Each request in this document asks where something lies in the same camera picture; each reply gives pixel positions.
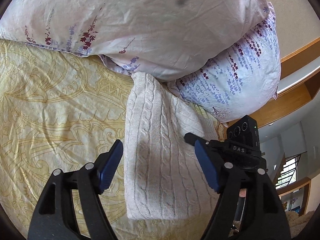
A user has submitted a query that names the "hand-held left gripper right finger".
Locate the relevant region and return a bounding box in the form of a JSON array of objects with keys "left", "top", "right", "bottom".
[{"left": 194, "top": 139, "right": 292, "bottom": 240}]

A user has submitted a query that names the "beige cable-knit sweater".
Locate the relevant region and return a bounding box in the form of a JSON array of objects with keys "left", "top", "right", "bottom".
[{"left": 124, "top": 71, "right": 225, "bottom": 222}]

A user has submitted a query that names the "yellow patterned bed sheet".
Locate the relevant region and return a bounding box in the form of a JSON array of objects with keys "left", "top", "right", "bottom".
[{"left": 0, "top": 39, "right": 225, "bottom": 240}]

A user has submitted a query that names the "white lavender-print pillow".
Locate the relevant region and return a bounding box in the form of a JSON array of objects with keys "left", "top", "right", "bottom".
[{"left": 172, "top": 15, "right": 282, "bottom": 127}]

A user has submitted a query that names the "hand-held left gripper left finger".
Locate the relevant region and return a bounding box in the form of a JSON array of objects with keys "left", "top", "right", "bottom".
[{"left": 27, "top": 139, "right": 124, "bottom": 240}]

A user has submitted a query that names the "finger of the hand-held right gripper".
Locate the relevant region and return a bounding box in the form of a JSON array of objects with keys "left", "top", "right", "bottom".
[{"left": 184, "top": 133, "right": 209, "bottom": 147}]

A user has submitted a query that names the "beige fuzzy blanket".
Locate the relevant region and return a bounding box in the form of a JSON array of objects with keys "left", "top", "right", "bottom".
[{"left": 285, "top": 210, "right": 316, "bottom": 233}]

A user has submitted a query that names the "wooden bed headboard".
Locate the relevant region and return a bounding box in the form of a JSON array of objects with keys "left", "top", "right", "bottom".
[{"left": 246, "top": 37, "right": 320, "bottom": 130}]

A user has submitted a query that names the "white floral pillow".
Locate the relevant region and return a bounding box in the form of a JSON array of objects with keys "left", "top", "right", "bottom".
[{"left": 0, "top": 0, "right": 277, "bottom": 83}]

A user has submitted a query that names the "window with railing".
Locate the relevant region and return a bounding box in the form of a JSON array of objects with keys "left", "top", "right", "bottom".
[{"left": 274, "top": 156, "right": 299, "bottom": 190}]

